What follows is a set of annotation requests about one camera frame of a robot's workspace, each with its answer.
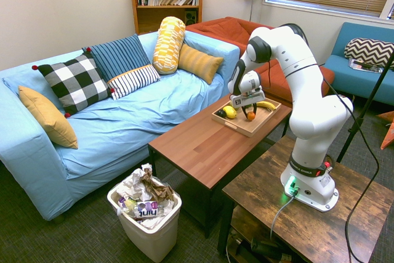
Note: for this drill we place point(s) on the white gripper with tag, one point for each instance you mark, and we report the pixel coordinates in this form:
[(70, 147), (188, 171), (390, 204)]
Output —
[(246, 99)]

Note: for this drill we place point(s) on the orange tangerine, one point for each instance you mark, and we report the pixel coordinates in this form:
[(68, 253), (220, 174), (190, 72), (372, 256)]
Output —
[(251, 116)]

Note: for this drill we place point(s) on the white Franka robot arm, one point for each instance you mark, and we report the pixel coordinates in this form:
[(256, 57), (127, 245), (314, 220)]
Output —
[(307, 90)]

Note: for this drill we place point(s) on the wooden serving tray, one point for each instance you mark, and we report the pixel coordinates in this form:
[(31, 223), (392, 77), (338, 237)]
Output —
[(255, 126)]

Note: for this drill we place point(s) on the yellow banana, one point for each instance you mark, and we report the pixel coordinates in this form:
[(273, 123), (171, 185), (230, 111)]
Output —
[(267, 105)]

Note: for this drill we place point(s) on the yellow lemon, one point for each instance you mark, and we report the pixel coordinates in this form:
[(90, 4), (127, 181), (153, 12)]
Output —
[(229, 111)]

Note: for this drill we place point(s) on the dark avocado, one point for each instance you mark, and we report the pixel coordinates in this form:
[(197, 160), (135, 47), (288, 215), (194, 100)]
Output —
[(220, 113)]

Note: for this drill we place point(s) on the wooden coffee table black legs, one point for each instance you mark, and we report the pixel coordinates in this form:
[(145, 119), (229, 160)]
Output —
[(203, 149)]

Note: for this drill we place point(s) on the mustard striped pillow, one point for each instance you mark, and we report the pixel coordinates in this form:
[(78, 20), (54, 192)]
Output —
[(200, 62)]

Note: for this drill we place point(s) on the yellow patterned bolster pillow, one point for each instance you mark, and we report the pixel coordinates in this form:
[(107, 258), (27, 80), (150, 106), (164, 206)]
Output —
[(168, 44)]

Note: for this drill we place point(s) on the teal blue couch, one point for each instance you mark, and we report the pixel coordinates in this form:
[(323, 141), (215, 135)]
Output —
[(354, 81)]

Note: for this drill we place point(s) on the black speaker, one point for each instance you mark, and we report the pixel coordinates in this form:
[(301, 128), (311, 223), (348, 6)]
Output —
[(190, 17)]

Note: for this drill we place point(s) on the white navy striped pillow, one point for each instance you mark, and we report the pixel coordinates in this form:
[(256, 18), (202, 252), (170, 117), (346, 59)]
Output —
[(134, 80)]

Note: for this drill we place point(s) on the crumpled brown paper bag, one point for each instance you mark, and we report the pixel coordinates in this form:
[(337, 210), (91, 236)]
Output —
[(157, 189)]

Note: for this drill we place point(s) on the magazine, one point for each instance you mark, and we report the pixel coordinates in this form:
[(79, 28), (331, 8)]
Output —
[(363, 66)]

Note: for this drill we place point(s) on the rustic brown robot table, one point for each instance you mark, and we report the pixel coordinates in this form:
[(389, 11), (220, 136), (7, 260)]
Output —
[(307, 223)]

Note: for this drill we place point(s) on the light blue sofa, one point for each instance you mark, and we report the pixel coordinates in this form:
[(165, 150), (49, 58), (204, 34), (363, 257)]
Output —
[(123, 121)]

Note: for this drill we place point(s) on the black white chevron pillow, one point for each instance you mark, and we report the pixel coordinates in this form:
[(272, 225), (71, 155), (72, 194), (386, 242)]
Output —
[(369, 50)]

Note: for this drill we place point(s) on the black equipment under table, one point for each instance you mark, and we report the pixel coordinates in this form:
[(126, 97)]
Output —
[(261, 246)]

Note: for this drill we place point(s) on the crumpled white paper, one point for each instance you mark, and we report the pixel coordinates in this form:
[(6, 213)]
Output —
[(132, 183)]

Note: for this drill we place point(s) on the orange cushion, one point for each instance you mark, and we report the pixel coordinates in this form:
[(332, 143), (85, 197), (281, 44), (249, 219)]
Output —
[(389, 133)]

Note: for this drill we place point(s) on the blue striped pillow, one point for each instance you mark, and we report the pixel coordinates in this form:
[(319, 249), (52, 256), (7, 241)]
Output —
[(118, 55)]

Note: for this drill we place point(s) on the hint water bottle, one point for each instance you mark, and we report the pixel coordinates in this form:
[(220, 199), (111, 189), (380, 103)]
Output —
[(144, 209)]

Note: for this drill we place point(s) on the white trash bin with liner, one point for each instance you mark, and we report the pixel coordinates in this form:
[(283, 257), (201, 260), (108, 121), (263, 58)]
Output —
[(154, 235)]

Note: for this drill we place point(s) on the black white checked pillow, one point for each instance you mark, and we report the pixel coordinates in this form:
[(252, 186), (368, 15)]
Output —
[(75, 82)]

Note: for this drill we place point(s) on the plain mustard pillow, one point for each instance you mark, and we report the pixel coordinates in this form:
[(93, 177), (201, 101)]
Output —
[(49, 118)]

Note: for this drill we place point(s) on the black camera stand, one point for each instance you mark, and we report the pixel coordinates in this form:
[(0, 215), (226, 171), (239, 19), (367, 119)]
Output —
[(366, 103)]

